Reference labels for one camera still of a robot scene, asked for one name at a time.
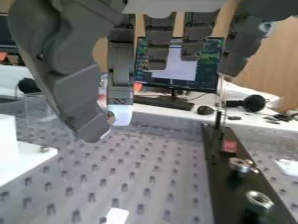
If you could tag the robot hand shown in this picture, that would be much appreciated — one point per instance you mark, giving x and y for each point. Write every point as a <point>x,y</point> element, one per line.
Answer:
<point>67,50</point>

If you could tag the large steel nut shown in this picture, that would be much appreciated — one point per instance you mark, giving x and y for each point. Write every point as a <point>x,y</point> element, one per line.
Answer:
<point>241,165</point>

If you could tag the small steel nut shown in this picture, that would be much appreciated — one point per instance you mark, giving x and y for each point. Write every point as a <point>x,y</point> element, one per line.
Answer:
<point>260,200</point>

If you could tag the white desk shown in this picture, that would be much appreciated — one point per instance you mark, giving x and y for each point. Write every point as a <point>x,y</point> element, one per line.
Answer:
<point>11,76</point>
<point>257,121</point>

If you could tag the computer screen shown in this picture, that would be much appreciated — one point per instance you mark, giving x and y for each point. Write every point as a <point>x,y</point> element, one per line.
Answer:
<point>178,75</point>

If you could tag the black keyboard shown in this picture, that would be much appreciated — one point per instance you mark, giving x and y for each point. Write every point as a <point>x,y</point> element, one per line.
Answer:
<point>164,102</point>

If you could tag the clear box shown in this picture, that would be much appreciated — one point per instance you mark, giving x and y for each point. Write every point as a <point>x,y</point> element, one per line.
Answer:
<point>168,120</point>

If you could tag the small white box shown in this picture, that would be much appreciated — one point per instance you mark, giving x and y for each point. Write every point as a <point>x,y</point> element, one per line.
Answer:
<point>18,156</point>

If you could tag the black mouse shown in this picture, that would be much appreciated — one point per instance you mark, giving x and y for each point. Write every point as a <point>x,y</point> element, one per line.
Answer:
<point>206,110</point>

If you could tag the small red tag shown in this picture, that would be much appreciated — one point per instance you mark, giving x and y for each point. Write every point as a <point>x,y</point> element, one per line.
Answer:
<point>229,146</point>

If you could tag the black plate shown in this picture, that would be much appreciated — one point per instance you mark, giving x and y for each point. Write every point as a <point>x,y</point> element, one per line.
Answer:
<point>235,190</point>

